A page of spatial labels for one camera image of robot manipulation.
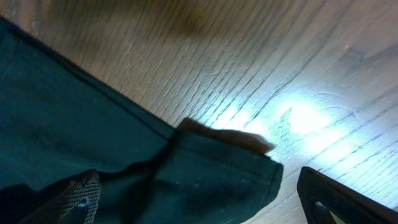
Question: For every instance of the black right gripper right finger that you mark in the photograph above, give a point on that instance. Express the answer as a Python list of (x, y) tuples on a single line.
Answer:
[(324, 199)]

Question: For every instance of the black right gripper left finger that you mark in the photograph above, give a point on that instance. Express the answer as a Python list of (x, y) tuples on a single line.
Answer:
[(78, 203)]

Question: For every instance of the black t-shirt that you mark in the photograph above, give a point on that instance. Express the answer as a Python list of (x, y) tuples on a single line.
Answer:
[(57, 121)]

